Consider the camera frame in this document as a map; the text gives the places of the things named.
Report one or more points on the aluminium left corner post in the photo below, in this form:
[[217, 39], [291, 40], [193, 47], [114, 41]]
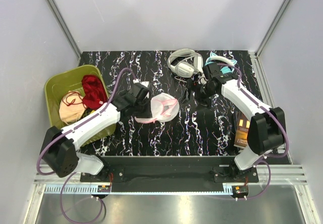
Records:
[[64, 27]]

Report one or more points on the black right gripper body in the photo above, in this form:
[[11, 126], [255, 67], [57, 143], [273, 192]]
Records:
[[202, 93]]

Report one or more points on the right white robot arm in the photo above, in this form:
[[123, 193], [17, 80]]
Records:
[[267, 130]]

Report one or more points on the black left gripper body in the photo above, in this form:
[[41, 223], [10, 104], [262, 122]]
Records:
[[143, 108]]

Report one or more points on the dark paperback book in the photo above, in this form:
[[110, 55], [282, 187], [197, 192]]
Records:
[[242, 127]]

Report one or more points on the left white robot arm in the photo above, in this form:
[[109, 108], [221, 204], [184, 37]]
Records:
[[60, 146]]

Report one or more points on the olive green plastic basket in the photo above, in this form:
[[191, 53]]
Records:
[[57, 86]]

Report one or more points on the white grey headset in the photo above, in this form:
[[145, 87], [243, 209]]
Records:
[[185, 63]]

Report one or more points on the red garment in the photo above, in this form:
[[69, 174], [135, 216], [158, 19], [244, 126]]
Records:
[[95, 94]]

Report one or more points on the aluminium corner post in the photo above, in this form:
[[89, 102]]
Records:
[[277, 18], [64, 27]]

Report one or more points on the white pink-trimmed mesh laundry bag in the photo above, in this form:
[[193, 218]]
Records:
[[163, 108]]

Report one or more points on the beige bra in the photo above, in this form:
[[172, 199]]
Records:
[[71, 107]]

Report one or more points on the aluminium right corner post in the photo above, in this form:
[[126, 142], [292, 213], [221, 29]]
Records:
[[277, 18]]

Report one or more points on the teal cat-ear headphones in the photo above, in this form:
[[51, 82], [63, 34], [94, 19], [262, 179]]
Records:
[[213, 57]]

